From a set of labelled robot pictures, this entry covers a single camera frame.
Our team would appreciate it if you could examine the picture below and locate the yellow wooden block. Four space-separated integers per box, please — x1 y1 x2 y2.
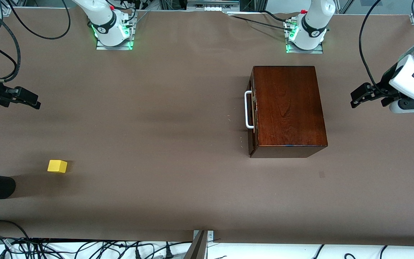
47 160 68 174

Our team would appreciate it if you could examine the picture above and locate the white drawer handle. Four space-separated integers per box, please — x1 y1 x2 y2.
245 91 255 129

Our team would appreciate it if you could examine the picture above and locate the light wood drawer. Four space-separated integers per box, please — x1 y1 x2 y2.
248 72 258 153

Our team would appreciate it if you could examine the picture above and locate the dark brown wooden cabinet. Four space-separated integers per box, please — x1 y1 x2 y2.
248 65 328 159

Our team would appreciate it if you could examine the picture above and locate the brown paper table cover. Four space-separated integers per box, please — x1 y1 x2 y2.
0 8 414 248

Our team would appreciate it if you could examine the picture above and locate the black equipment box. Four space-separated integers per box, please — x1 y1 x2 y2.
240 0 266 11

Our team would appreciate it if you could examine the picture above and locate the white power strip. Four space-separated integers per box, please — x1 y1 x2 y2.
187 0 240 12

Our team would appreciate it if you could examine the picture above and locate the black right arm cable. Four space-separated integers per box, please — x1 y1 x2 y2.
0 0 72 82

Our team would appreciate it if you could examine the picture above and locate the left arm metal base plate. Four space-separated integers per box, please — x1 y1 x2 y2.
285 20 323 54

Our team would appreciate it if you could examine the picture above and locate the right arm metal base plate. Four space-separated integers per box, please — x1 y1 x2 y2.
96 14 135 50

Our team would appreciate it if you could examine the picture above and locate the short black base cable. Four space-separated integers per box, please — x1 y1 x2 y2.
263 10 292 23

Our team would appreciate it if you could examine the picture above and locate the long black base cable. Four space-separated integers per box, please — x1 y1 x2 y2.
227 14 297 31

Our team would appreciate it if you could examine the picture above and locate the tangled black cable bundle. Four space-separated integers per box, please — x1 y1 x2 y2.
0 234 193 259

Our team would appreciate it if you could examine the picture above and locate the metal table edge bracket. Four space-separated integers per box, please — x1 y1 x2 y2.
184 230 215 259

